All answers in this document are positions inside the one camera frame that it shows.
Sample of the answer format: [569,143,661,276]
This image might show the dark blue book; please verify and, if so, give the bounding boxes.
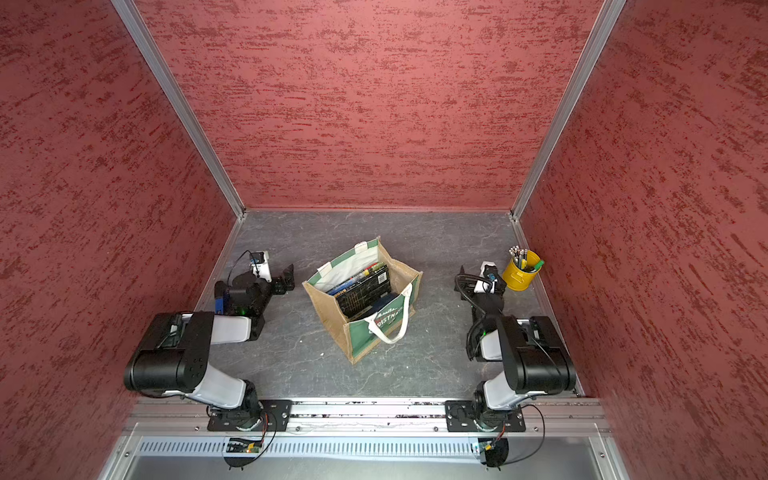
[350,292,399,321]

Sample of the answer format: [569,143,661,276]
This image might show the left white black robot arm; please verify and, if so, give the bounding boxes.
[123,265,295,432]

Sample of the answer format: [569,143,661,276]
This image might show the pink red book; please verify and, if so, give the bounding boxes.
[328,262,383,296]

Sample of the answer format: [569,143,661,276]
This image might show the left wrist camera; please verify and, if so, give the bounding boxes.
[248,251,272,282]

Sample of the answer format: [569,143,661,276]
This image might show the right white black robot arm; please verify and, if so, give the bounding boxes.
[450,265,577,432]

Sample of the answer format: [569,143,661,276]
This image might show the aluminium corner post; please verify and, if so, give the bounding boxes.
[111,0,246,220]
[510,0,626,223]

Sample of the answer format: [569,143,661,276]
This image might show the left aluminium corner post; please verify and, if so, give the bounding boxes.
[111,0,246,220]

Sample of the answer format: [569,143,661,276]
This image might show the right aluminium corner post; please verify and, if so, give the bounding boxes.
[510,0,626,223]

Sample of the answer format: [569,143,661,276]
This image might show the black book yellow characters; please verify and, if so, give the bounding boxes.
[334,263,391,319]

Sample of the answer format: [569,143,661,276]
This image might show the green burlap canvas bag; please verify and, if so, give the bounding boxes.
[303,238,423,364]

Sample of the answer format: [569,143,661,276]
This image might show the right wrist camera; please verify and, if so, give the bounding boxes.
[474,261,500,294]

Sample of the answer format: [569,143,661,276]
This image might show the yellow pen cup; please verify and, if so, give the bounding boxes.
[502,246,543,292]

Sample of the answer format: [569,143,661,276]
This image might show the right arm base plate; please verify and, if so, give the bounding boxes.
[444,400,526,433]

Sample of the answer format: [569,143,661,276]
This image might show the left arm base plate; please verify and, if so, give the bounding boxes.
[207,399,293,433]

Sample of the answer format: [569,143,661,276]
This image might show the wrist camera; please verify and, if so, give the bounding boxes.
[474,261,500,294]
[248,251,272,282]

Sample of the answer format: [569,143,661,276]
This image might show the aluminium front rail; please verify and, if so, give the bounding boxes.
[120,396,612,437]

